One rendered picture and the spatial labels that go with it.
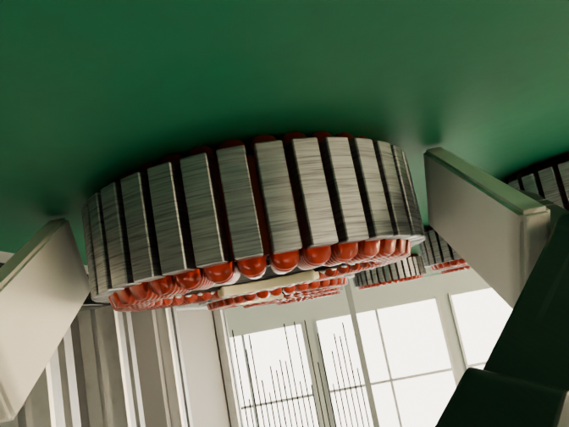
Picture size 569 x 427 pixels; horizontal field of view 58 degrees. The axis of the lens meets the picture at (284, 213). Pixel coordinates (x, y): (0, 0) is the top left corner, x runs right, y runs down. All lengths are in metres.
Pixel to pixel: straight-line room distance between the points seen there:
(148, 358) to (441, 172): 0.34
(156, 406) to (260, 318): 6.18
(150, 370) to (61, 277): 0.28
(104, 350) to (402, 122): 0.31
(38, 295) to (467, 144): 0.15
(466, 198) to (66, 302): 0.13
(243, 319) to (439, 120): 6.51
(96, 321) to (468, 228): 0.31
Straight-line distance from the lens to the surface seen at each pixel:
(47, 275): 0.18
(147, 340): 0.46
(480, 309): 6.88
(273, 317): 6.61
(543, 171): 0.27
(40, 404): 0.31
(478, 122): 0.18
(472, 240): 0.16
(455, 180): 0.17
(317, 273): 0.21
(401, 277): 0.76
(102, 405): 0.41
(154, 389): 0.46
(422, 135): 0.18
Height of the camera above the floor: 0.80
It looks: 11 degrees down
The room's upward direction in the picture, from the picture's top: 169 degrees clockwise
